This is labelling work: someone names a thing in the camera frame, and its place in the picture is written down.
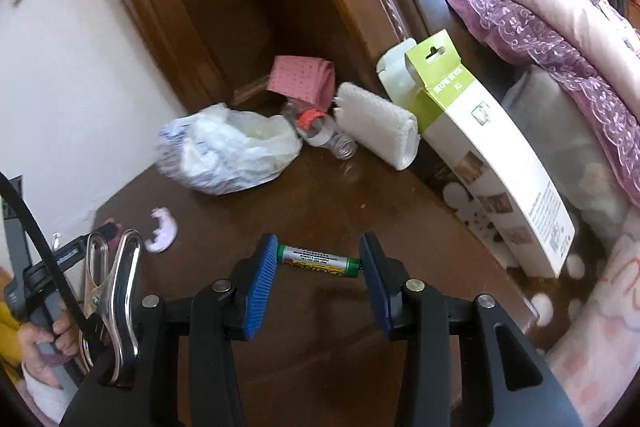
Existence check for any dark wooden nightstand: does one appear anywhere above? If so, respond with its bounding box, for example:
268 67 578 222
96 146 534 426

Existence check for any green white selfie stick box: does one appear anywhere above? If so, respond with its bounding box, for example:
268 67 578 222
376 30 575 279

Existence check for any white printed plastic bag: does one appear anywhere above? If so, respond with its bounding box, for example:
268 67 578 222
155 103 302 195

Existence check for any green AA battery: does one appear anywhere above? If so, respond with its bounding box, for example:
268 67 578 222
277 245 361 279

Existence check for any pink patterned paper packet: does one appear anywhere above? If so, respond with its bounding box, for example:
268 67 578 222
267 55 335 112

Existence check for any pink fuzzy sleeve forearm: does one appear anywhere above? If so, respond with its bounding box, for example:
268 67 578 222
22 365 75 426

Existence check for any light pink plastic lid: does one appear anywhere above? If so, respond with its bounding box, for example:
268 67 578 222
144 207 178 254

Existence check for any person's left hand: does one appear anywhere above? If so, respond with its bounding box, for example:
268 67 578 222
16 311 82 388

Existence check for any metal spring clamp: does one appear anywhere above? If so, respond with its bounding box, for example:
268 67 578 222
79 229 143 387

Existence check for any pink tape ring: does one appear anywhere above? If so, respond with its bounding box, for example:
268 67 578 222
98 218 124 253

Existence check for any purple lace pillow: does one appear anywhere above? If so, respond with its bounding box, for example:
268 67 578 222
447 0 639 204

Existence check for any black cable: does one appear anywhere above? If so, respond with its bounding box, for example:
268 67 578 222
0 171 109 348

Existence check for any small clear plastic bottle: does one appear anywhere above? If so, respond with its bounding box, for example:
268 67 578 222
282 101 357 160

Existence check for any grey pillow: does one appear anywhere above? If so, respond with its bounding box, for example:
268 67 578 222
502 66 630 233

